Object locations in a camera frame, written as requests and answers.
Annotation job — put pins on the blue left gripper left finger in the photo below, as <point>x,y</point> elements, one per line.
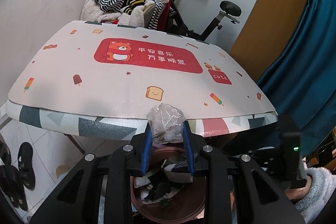
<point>147,142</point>

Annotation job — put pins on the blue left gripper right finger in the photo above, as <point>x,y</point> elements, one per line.
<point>188,148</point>

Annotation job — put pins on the black glove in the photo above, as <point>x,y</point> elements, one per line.
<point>159,188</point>

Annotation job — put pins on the right hand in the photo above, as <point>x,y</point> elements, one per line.
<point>299,193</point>

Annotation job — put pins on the light blue fleece right sleeve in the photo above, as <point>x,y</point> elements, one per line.
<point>322,187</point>

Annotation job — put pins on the blue curtain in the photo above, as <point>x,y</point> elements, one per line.
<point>300,83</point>

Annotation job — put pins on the printed table mat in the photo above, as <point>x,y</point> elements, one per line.
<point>93,79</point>

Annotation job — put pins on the black shoe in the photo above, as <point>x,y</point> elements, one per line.
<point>12,186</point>
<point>25,165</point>

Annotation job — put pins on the chair with clothes pile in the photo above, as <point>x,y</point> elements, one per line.
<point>135,13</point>

